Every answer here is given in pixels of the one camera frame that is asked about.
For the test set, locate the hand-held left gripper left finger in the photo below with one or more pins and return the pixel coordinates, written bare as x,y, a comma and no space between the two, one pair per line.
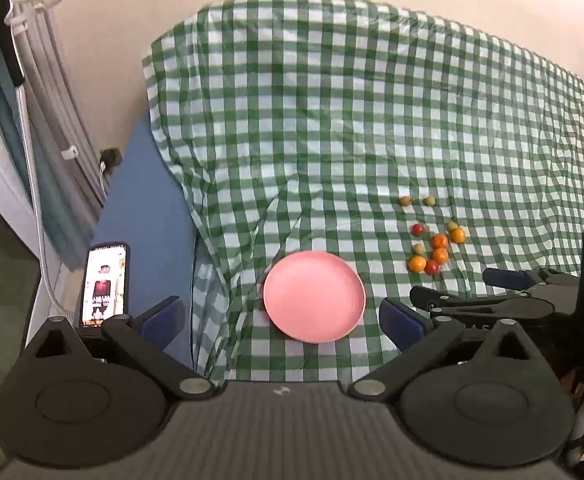
164,319

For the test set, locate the pink plate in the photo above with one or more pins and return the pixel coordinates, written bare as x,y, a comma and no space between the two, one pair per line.
314,297

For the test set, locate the brownish cherry tomato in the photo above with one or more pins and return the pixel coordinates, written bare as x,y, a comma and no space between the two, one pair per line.
405,201

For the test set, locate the black wall plug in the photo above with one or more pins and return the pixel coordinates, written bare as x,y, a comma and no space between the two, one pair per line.
111,156

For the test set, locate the white curtain clip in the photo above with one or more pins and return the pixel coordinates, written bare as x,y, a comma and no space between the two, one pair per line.
69,152

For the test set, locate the grey curtain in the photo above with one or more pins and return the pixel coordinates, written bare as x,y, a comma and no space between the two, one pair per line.
66,90

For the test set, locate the black smartphone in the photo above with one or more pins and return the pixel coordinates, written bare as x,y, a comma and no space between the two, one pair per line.
104,285

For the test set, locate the red cherry tomato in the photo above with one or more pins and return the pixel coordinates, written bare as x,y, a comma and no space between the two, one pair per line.
418,230
432,267

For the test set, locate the green checked tablecloth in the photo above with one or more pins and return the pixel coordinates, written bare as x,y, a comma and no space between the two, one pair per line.
352,125

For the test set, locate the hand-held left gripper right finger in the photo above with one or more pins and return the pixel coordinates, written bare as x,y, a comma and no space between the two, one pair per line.
401,322

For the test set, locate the green cherry tomato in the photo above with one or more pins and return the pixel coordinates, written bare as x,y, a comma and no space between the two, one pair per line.
429,201
418,249
452,225

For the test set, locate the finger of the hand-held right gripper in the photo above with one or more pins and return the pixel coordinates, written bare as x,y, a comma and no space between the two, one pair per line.
502,277
472,304

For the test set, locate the blue fabric cushion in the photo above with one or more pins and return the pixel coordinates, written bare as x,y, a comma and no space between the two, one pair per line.
141,200

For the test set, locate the orange cherry tomato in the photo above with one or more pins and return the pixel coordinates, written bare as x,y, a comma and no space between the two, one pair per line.
440,241
417,264
440,255
457,234

